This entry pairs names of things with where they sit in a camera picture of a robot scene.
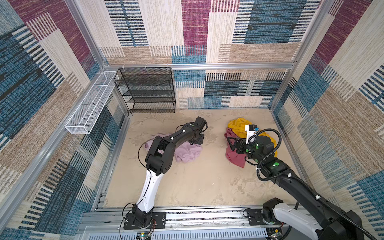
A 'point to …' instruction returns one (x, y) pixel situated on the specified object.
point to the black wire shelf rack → (147, 88)
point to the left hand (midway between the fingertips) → (198, 138)
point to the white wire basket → (82, 118)
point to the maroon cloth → (238, 159)
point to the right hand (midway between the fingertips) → (232, 140)
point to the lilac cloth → (186, 152)
